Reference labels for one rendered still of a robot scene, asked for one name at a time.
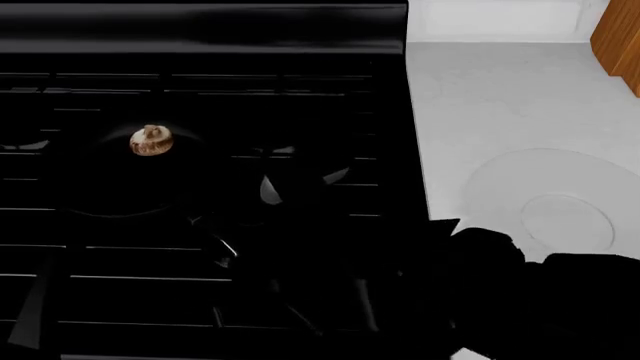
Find white round plate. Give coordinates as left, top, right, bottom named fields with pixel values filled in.
left=462, top=147, right=640, bottom=264

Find brown mushroom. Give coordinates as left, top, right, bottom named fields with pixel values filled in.
left=129, top=124, right=176, bottom=156

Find black kitchen stove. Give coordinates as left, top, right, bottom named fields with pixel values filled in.
left=0, top=0, right=432, bottom=360

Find black frying pan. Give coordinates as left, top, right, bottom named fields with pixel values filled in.
left=58, top=123, right=239, bottom=264

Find wooden cabinet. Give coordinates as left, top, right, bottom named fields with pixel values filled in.
left=589, top=0, right=640, bottom=99

